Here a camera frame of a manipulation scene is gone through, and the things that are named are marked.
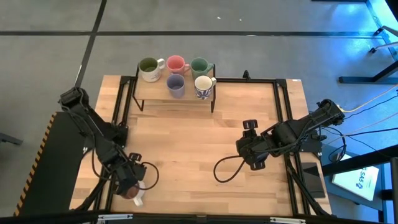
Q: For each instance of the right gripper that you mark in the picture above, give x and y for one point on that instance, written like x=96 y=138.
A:
x=253 y=147

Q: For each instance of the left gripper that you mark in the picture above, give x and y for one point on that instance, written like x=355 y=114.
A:
x=129 y=175

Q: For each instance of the white mug brown interior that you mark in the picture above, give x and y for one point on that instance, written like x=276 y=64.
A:
x=139 y=200

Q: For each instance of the white mug blue floral print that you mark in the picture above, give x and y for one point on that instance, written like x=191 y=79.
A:
x=203 y=88

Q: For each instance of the green ceramic mug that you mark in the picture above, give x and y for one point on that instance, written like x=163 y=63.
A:
x=200 y=67

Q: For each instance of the lavender ceramic mug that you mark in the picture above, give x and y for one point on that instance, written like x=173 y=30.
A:
x=175 y=87

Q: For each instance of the white mug green interior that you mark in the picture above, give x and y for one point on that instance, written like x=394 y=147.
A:
x=150 y=70

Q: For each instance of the pink ceramic mug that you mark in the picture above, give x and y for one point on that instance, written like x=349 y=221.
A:
x=175 y=64

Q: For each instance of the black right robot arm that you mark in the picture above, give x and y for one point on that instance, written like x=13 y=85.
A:
x=298 y=127

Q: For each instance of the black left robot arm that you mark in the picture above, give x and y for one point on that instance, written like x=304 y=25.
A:
x=102 y=143

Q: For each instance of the black flat tablet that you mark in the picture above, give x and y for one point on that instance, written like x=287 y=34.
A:
x=312 y=180

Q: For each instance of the black panel hazard stripes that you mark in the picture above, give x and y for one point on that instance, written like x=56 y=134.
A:
x=53 y=161

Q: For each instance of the wooden shelf black legs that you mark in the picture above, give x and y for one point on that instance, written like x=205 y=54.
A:
x=155 y=91

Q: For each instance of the black metal beam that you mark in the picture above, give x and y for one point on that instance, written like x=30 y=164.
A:
x=357 y=161

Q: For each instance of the white printed box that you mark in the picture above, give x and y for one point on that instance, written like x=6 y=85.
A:
x=354 y=183

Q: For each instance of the black furniture foot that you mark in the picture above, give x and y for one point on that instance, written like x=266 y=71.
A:
x=9 y=139

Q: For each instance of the silver metal bracket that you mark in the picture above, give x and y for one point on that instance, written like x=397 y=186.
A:
x=115 y=216
x=287 y=220

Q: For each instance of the black metal table frame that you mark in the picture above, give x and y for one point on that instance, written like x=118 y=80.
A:
x=261 y=80

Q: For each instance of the black knob mount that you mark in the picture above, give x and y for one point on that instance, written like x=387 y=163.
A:
x=246 y=74

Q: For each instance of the black desk leg frame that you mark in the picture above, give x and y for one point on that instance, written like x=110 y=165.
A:
x=357 y=80

